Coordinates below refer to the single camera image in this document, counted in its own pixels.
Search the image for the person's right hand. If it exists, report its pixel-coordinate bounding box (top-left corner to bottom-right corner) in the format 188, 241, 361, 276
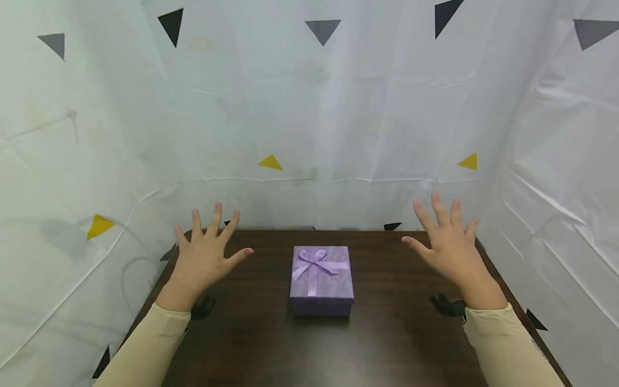
401, 192, 508, 311

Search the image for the person's left hand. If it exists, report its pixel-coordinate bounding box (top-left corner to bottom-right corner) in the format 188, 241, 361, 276
155, 202, 255, 313

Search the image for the person's left forearm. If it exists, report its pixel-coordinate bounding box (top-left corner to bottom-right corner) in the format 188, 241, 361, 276
92, 303, 192, 387

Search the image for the person's right forearm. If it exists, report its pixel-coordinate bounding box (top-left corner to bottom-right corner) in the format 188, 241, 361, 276
463, 303, 566, 387

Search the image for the black wrist band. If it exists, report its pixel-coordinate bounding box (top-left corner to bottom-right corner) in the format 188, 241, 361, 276
430, 292, 468, 323
190, 296, 218, 321

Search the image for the purple gift box with bow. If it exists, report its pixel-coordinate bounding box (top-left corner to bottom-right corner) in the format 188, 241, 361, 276
289, 246, 355, 317

